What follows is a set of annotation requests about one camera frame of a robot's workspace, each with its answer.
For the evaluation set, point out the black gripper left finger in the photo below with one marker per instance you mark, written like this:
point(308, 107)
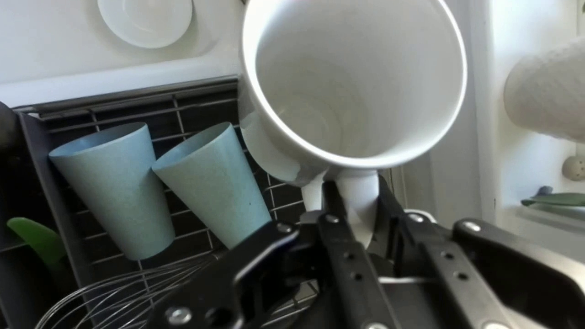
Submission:
point(244, 275)

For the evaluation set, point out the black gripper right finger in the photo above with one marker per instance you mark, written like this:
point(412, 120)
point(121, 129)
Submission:
point(505, 275)

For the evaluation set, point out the white mug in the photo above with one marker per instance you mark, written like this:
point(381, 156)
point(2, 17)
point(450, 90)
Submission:
point(366, 74)

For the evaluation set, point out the steel drying rack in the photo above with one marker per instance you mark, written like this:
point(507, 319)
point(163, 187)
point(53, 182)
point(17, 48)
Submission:
point(194, 121)

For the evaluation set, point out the teal plastic cup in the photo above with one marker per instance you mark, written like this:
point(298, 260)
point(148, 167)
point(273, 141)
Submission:
point(212, 183)
point(116, 189)

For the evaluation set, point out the small beige round object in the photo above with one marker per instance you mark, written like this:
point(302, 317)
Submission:
point(574, 169)

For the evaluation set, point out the green utensil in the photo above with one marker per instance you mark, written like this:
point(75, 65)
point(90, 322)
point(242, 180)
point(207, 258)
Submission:
point(37, 238)

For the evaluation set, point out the white round dish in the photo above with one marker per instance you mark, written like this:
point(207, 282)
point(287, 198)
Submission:
point(143, 21)

